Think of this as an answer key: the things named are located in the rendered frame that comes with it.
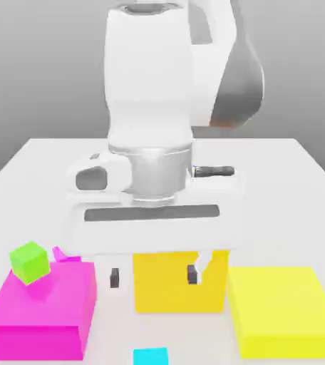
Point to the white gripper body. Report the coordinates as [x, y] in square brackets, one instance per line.
[151, 236]

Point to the small cyan cube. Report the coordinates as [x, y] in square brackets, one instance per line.
[150, 356]

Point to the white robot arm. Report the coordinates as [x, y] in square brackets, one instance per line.
[148, 85]

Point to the small green cube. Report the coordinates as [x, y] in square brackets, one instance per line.
[30, 262]

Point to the large orange box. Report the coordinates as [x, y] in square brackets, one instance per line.
[162, 285]

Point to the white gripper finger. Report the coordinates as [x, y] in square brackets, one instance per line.
[193, 273]
[114, 278]

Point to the large yellow box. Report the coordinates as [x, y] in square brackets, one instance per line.
[285, 310]

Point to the large magenta box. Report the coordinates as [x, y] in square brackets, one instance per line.
[37, 322]

